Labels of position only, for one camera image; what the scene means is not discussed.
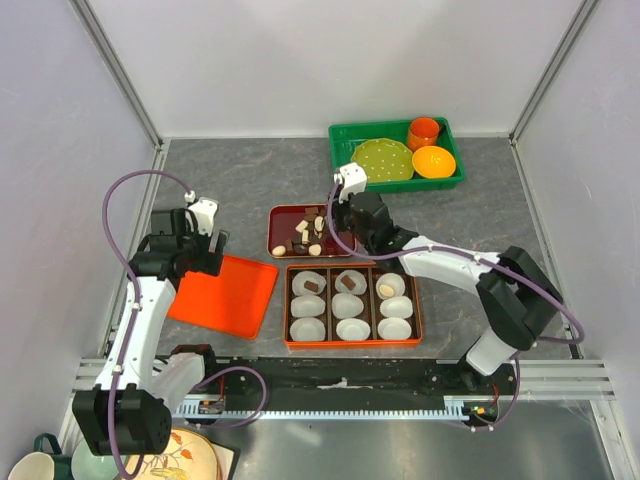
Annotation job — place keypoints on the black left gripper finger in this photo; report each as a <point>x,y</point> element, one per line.
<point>201,244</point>
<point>216,257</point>

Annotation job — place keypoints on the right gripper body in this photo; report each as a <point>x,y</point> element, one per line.
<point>343,220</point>

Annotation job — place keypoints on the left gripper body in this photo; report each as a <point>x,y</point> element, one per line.
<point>185,245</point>

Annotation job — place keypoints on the orange box lid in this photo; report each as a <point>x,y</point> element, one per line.
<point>234,302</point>

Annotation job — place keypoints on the brown square chocolate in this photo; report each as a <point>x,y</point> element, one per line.
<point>348,282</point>

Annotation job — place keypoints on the dark red lacquer tray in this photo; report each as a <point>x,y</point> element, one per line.
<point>301,224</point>

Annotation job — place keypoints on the white oval chocolate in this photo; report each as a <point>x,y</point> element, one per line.
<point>386,291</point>

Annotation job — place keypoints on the brown bar chocolate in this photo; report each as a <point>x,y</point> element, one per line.
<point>312,286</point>

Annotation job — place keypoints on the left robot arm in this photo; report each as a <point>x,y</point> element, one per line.
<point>130,406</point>

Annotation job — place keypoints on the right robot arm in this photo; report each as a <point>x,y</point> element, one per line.
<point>518,299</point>

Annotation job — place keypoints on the white triangular chocolate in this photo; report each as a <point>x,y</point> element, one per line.
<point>315,250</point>

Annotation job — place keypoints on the white round chocolate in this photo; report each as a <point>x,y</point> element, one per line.
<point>279,251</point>

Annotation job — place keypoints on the orange chocolate box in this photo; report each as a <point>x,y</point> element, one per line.
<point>371,313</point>

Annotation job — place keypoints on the yellow-green dotted plate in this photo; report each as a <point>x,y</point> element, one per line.
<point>384,160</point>

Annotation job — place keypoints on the white paper cup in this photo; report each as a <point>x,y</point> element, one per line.
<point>307,306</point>
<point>308,329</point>
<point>394,328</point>
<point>393,280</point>
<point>346,306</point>
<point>397,307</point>
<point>353,330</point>
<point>300,278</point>
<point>357,277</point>

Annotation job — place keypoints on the orange bowl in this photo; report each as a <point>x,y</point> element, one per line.
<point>434,162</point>

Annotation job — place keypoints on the orange cup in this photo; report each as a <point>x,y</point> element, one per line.
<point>423,131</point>

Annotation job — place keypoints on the floral decorated plate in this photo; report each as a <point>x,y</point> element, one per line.
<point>188,455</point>

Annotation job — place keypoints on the pale green bowl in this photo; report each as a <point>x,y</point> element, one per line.
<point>87,466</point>

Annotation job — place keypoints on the dark green mug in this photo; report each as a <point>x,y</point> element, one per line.
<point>48,444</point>

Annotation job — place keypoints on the white mug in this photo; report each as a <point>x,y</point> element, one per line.
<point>33,466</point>

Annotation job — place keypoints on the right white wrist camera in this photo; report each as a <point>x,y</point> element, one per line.
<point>352,179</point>

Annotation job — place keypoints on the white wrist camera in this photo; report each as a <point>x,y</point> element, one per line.
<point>201,213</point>
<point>352,179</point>

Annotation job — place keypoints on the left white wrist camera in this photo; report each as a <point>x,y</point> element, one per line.
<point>201,213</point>

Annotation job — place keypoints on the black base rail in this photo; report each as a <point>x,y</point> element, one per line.
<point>343,386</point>

